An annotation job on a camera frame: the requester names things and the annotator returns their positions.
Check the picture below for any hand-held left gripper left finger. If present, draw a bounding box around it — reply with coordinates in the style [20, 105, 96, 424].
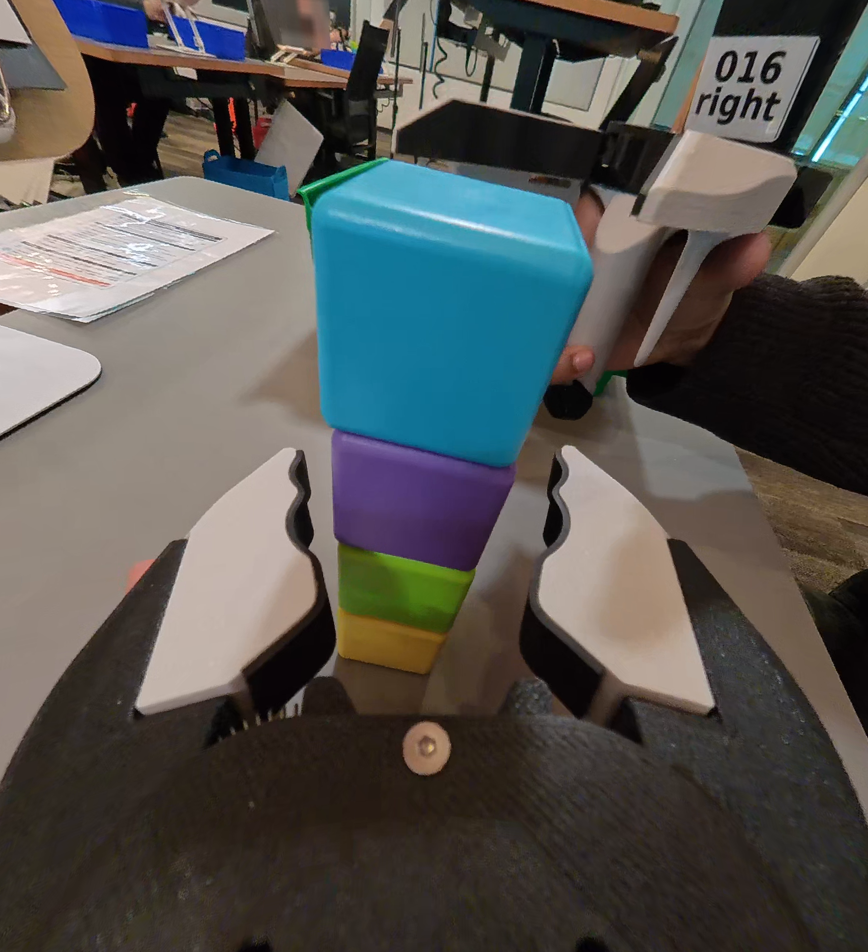
[133, 447, 338, 728]

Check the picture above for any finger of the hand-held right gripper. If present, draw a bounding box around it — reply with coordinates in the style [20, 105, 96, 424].
[395, 99, 607, 203]

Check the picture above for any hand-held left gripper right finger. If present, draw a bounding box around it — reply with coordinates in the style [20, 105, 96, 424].
[518, 445, 717, 728]

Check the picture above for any yellow cube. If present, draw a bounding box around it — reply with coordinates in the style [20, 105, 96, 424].
[337, 608, 450, 675]

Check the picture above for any green plastic bin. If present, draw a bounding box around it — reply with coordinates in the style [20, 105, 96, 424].
[297, 158, 617, 395]

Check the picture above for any blue cube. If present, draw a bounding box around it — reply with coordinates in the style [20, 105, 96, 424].
[311, 160, 595, 468]

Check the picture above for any lime green cube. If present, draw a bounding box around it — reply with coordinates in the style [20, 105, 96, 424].
[337, 543, 477, 635]

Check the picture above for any purple cube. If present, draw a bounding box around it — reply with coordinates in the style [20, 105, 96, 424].
[331, 430, 517, 572]

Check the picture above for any person's right forearm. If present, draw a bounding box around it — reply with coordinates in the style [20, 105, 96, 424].
[627, 274, 868, 510]

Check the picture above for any grey desk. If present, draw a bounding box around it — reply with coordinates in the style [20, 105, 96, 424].
[0, 176, 868, 952]

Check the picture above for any background office desk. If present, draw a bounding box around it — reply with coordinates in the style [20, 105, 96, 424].
[75, 37, 412, 92]

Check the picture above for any person's right hand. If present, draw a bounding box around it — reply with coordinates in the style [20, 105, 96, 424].
[551, 184, 774, 386]

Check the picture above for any black office chair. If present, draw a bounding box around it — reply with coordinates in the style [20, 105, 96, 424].
[326, 21, 395, 161]

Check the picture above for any blue plastic bin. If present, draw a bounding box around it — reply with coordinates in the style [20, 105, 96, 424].
[168, 13, 249, 60]
[203, 149, 289, 200]
[55, 0, 150, 47]

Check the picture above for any laminated paper sheet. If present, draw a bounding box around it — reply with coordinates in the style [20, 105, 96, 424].
[0, 189, 275, 324]

